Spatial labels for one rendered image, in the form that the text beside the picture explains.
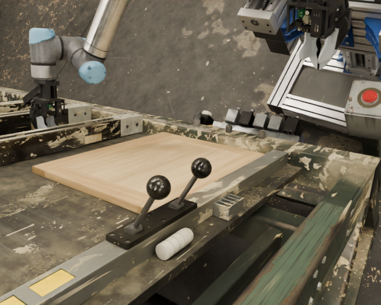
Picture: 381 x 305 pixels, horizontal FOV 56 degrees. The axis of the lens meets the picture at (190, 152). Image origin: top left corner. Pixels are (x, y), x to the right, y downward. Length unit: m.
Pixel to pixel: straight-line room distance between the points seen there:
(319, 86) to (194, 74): 0.99
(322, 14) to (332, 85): 1.44
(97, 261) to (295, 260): 0.29
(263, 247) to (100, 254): 0.37
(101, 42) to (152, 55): 1.91
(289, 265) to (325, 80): 1.61
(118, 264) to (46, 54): 0.81
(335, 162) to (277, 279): 0.67
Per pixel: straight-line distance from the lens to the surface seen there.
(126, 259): 0.59
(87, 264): 0.56
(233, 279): 0.69
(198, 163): 0.62
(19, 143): 1.14
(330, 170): 1.15
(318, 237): 0.65
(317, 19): 0.64
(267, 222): 0.88
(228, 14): 2.89
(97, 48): 1.13
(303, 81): 2.11
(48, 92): 1.23
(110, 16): 1.11
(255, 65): 2.52
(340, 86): 2.05
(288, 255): 0.58
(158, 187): 0.53
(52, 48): 1.23
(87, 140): 1.29
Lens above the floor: 1.98
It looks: 56 degrees down
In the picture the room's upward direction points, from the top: 52 degrees counter-clockwise
